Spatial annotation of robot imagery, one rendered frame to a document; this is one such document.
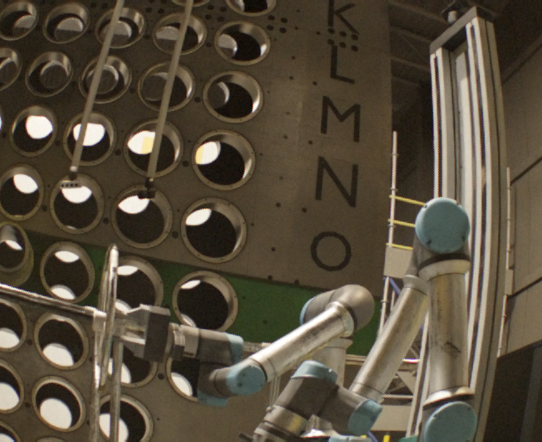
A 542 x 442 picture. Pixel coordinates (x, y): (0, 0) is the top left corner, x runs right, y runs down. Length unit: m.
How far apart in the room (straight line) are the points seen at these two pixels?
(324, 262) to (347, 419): 2.26
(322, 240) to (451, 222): 2.21
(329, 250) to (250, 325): 0.44
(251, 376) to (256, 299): 1.70
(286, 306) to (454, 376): 2.19
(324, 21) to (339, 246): 1.06
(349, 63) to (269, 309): 1.16
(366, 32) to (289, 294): 1.31
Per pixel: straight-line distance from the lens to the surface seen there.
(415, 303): 1.97
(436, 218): 1.86
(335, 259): 4.03
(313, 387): 1.80
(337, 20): 4.49
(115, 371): 2.91
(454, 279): 1.85
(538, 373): 2.13
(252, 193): 4.01
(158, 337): 2.35
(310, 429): 2.50
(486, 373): 2.14
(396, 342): 1.95
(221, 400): 2.34
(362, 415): 1.79
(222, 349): 2.36
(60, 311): 2.34
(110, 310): 2.17
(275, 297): 3.92
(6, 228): 3.71
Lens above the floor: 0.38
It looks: 19 degrees up
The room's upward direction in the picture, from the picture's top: 7 degrees clockwise
